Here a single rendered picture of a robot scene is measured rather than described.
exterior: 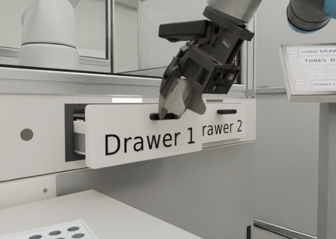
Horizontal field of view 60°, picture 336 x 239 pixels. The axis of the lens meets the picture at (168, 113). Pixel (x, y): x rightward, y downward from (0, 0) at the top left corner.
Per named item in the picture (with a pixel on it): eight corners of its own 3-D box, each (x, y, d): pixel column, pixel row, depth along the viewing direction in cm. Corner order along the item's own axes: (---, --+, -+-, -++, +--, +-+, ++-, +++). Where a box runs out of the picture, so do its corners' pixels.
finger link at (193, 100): (189, 133, 54) (206, 92, 49) (171, 115, 58) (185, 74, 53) (201, 130, 56) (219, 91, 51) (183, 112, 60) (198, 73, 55)
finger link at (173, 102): (164, 134, 50) (192, 90, 46) (146, 114, 53) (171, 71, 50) (176, 135, 52) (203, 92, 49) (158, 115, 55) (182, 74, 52)
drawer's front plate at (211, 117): (246, 136, 96) (246, 103, 96) (185, 145, 76) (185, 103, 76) (241, 136, 97) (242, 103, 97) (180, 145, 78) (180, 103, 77)
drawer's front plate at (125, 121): (202, 150, 69) (202, 103, 68) (90, 169, 49) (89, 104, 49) (196, 149, 70) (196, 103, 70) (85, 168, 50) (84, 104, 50)
